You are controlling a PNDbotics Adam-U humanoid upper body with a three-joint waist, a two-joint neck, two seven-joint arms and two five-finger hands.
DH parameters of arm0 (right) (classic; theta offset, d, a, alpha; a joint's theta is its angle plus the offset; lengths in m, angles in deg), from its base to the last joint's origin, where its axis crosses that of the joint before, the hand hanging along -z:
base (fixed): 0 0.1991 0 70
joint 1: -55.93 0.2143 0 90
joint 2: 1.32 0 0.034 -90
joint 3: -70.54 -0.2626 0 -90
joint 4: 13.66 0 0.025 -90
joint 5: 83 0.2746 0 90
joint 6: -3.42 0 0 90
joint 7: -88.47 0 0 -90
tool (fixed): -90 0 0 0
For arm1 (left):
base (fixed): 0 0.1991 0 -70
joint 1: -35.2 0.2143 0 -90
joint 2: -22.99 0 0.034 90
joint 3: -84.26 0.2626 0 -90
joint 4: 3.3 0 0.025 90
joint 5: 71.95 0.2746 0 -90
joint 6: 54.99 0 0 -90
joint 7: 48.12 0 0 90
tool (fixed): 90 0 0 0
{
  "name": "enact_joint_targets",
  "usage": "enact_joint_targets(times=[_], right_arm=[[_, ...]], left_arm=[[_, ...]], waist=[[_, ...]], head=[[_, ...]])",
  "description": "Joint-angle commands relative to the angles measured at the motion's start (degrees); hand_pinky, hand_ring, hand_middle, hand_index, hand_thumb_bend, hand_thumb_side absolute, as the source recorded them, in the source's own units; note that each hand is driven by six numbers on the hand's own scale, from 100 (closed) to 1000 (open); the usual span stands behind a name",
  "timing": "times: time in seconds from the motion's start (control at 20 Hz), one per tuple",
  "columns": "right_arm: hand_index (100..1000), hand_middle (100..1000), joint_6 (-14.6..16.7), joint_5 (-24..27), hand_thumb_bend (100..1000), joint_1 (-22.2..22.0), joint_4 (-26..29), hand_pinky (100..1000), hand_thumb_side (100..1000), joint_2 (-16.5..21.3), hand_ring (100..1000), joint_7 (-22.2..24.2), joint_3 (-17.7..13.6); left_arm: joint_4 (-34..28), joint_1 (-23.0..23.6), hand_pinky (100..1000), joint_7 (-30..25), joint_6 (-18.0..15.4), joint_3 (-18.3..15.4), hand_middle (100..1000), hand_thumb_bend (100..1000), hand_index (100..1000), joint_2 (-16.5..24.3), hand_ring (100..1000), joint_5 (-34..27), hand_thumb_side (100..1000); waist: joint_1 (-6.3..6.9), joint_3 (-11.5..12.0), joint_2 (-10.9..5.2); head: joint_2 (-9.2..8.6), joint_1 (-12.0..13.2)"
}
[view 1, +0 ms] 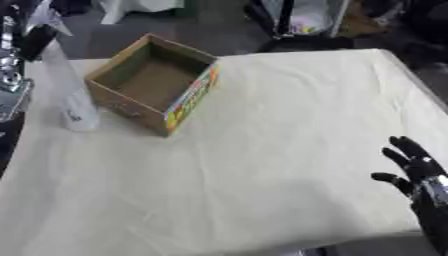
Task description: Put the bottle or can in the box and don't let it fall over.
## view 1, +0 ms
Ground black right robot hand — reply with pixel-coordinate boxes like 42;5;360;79
369;135;448;256

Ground clear plastic bag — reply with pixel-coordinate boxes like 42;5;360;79
260;0;352;36

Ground tan cardboard box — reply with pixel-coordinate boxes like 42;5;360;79
82;32;223;138

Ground black stand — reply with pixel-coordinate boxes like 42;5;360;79
243;0;356;54

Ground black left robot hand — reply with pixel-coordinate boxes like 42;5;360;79
10;23;62;62

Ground white cloth-covered furniture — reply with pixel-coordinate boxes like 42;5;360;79
96;0;188;25

